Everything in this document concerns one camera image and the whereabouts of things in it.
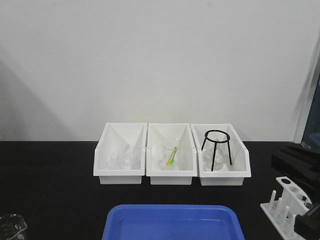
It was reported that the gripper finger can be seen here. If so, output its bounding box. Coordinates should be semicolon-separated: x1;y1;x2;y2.
294;203;320;237
271;143;320;200

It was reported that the white test tube rack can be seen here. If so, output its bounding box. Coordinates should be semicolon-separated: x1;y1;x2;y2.
260;176;312;240

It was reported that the black metal tripod stand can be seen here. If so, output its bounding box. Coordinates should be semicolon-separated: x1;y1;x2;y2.
201;129;233;172

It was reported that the right white storage bin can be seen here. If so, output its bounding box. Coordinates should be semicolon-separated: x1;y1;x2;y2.
190;123;252;186

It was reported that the white storage bin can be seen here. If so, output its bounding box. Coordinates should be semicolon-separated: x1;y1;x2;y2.
190;123;252;186
146;123;198;185
93;122;148;185

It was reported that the glass flask in right bin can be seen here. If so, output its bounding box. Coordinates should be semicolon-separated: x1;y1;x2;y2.
203;147;228;172

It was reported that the glass beaker in middle bin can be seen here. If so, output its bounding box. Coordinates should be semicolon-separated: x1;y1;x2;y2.
161;137;185;171

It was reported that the middle white storage bin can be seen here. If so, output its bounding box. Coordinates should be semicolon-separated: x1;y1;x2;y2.
146;123;198;185

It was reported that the glassware in left bin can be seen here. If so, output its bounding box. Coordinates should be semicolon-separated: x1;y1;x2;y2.
109;144;133;170

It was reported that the left white storage bin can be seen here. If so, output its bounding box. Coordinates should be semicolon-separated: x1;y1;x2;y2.
93;122;148;185

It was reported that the blue plastic tray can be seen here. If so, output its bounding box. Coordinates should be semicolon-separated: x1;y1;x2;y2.
102;204;245;240

